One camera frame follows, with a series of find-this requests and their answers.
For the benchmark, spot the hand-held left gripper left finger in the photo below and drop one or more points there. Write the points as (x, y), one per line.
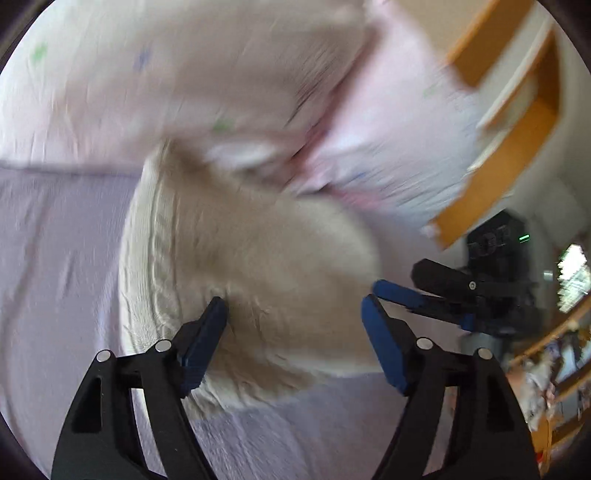
(203, 344)

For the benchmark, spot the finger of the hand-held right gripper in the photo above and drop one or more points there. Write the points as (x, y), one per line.
(399, 295)
(450, 281)

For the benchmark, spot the pale pink dotted quilt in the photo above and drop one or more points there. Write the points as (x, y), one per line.
(161, 78)

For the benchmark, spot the pink pillow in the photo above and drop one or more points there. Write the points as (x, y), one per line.
(397, 138)

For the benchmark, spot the cluttered wooden shelf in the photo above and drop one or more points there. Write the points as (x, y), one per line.
(554, 369)

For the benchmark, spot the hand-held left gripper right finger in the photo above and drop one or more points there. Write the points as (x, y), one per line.
(384, 344)

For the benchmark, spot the cream knitted sweater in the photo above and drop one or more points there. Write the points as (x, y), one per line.
(258, 258)

